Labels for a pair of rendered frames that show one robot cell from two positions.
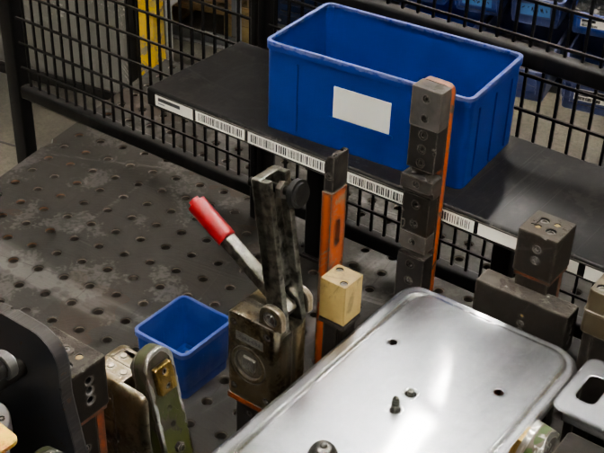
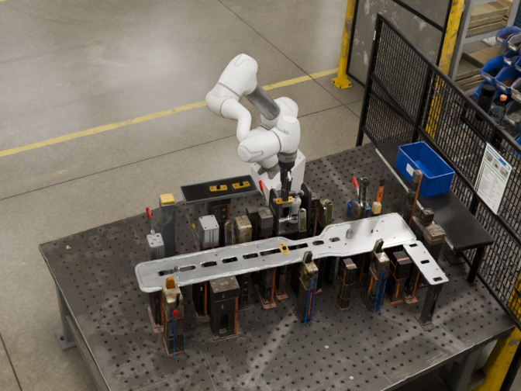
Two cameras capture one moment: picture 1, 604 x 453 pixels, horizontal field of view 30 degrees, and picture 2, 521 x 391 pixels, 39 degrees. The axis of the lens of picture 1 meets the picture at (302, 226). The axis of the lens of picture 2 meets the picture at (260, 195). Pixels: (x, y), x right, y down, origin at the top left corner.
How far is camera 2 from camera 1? 2.63 m
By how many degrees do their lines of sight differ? 27
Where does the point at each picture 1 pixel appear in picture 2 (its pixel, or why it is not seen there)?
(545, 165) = (450, 200)
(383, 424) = (367, 233)
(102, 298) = (349, 192)
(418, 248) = (408, 206)
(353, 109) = (409, 170)
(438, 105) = (415, 177)
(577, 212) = (446, 212)
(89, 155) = (370, 153)
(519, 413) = (394, 242)
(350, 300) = (377, 209)
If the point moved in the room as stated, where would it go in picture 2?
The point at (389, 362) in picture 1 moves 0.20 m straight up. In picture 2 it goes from (378, 224) to (384, 193)
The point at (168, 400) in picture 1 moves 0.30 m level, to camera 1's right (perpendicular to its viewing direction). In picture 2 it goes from (329, 211) to (382, 237)
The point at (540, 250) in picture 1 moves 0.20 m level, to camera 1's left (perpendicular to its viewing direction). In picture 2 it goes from (423, 216) to (388, 199)
